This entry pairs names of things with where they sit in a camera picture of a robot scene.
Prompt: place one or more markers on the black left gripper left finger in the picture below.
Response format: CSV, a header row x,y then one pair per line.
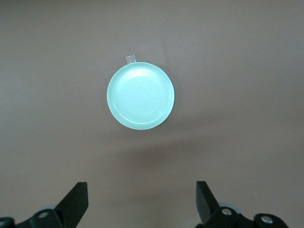
x,y
71,206

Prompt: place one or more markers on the light green round plate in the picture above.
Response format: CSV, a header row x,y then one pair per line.
x,y
140,96

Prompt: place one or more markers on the small clear tape piece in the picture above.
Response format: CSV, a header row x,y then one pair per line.
x,y
130,59

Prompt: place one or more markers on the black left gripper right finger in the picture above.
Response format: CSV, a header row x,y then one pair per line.
x,y
206,204

